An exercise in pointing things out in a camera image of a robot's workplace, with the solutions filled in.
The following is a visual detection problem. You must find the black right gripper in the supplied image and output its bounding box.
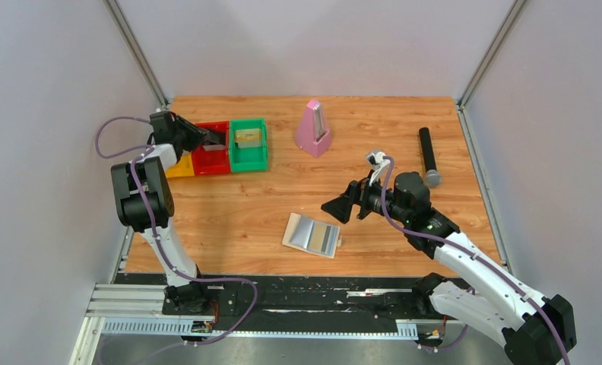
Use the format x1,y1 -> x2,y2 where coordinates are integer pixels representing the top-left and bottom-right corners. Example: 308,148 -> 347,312
321,170 -> 410,225

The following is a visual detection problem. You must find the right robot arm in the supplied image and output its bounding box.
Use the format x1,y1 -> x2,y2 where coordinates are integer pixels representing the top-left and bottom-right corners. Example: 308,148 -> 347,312
322,172 -> 577,364

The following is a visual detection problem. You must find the red plastic bin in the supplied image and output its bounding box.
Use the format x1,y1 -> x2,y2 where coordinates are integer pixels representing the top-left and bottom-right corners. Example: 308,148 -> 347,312
192,120 -> 231,176

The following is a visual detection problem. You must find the black credit card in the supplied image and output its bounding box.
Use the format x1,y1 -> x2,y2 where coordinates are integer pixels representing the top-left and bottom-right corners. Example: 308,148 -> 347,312
201,129 -> 227,151

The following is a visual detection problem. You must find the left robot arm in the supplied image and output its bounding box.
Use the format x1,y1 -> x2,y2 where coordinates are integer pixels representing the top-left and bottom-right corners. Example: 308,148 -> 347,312
111,110 -> 227,314

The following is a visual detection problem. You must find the gold card stack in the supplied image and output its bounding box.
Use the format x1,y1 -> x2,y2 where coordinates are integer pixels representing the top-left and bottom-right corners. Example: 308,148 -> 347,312
234,129 -> 263,149

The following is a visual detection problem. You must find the green plastic bin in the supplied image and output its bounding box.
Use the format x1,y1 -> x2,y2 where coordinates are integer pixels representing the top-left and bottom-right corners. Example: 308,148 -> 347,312
229,118 -> 268,173

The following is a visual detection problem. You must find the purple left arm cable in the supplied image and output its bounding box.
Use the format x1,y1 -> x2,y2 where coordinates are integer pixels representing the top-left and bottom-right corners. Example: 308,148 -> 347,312
95,116 -> 260,354

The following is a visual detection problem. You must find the yellow plastic bin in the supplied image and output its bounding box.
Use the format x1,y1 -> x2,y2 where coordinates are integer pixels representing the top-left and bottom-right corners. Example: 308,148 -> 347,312
165,154 -> 195,179

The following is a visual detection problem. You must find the pink metronome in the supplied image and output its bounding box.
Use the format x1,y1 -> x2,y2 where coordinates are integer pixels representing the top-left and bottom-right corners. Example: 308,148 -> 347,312
294,99 -> 332,157

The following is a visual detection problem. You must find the black silver microphone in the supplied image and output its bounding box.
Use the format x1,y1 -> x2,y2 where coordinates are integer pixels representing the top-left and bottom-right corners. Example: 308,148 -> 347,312
418,127 -> 442,188

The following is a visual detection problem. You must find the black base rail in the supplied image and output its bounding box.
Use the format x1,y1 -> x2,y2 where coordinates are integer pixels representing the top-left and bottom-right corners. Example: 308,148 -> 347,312
87,274 -> 547,339

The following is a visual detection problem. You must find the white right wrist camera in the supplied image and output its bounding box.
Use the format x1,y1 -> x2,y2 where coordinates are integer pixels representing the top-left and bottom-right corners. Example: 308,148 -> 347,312
366,149 -> 390,186

